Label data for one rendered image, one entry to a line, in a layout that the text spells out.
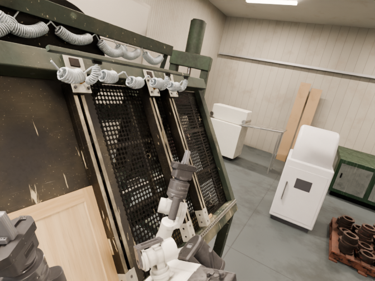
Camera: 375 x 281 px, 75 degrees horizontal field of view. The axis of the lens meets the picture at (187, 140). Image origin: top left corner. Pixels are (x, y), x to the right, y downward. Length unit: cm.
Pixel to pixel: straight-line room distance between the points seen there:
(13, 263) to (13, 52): 82
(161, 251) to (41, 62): 90
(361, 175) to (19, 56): 614
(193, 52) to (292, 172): 339
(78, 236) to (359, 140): 796
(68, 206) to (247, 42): 825
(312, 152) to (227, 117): 295
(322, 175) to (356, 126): 452
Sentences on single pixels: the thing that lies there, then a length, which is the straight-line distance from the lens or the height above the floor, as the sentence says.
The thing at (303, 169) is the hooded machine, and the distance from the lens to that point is 404.
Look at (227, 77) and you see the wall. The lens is 896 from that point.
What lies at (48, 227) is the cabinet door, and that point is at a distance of 116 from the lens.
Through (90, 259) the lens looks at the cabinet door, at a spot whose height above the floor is 111.
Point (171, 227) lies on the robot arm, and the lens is 114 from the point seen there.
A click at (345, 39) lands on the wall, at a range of 855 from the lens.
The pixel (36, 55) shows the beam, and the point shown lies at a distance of 125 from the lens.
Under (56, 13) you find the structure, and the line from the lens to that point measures 182.
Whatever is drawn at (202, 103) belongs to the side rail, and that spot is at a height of 171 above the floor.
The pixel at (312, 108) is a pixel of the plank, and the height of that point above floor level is 171.
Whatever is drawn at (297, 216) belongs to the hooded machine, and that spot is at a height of 21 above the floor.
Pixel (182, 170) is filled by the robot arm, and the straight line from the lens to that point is 106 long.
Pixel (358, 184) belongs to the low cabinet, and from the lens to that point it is 644.
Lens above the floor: 197
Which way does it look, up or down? 15 degrees down
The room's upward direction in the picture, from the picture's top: 12 degrees clockwise
